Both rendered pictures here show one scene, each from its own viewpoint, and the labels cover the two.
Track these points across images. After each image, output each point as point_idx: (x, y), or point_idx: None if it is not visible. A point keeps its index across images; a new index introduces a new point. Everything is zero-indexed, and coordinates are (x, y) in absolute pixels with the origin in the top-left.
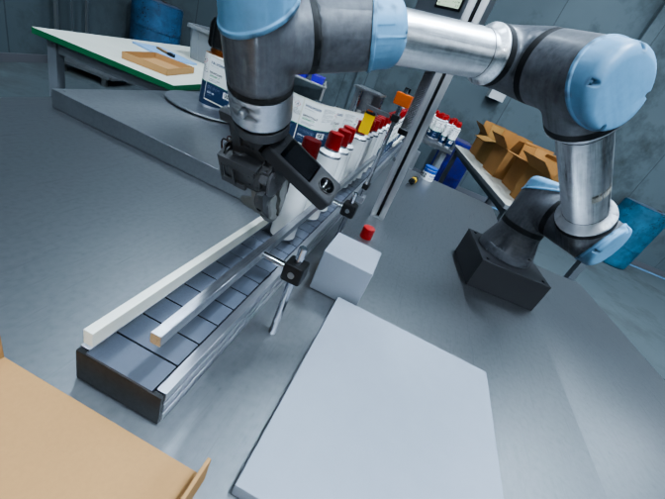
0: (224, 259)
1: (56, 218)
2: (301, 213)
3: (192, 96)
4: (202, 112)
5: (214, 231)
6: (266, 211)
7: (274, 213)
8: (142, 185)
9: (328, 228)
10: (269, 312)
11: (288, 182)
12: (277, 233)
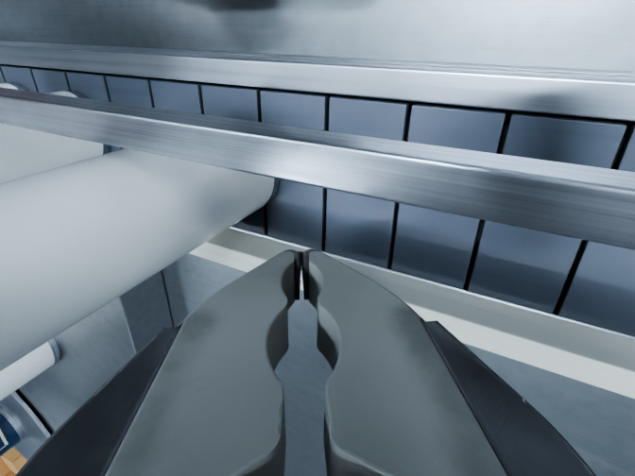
0: (529, 293)
1: None
2: (167, 152)
3: (22, 446)
4: (36, 431)
5: (317, 314)
6: (495, 405)
7: (345, 297)
8: (289, 453)
9: (60, 45)
10: (620, 26)
11: (116, 423)
12: (522, 216)
